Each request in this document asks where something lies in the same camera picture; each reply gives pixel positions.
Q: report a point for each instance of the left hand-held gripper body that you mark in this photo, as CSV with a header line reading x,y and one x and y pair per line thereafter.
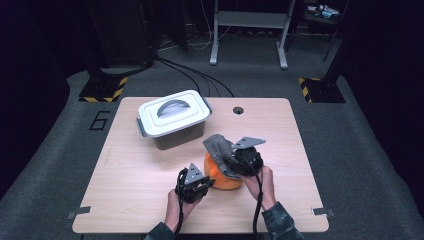
x,y
190,186

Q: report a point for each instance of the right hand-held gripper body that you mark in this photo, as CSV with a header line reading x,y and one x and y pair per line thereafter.
x,y
248,161

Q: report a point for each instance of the orange mango-shaped fruit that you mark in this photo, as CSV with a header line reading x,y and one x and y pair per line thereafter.
x,y
220,180

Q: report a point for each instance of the grey cloth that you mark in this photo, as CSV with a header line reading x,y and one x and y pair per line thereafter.
x,y
218,146

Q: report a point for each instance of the grey transparent storage box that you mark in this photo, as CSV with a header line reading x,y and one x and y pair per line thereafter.
x,y
180,138

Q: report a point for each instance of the person's left hand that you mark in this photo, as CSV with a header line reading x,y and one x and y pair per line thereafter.
x,y
176,213

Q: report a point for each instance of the person's right hand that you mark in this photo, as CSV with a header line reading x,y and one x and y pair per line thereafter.
x,y
265,190

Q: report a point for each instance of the dark shelf with clutter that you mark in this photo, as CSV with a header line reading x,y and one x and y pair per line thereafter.
x,y
323,13

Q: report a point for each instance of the black cabinet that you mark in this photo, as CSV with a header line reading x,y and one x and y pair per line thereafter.
x,y
123,30

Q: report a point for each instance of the grey table bracket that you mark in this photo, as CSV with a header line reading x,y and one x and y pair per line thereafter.
x,y
322,211
80,211

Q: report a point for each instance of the black yellow striped base plate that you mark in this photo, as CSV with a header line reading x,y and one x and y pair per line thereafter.
x,y
323,91
103,90

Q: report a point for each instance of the white metal desk frame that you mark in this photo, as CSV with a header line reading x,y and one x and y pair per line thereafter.
x,y
250,20

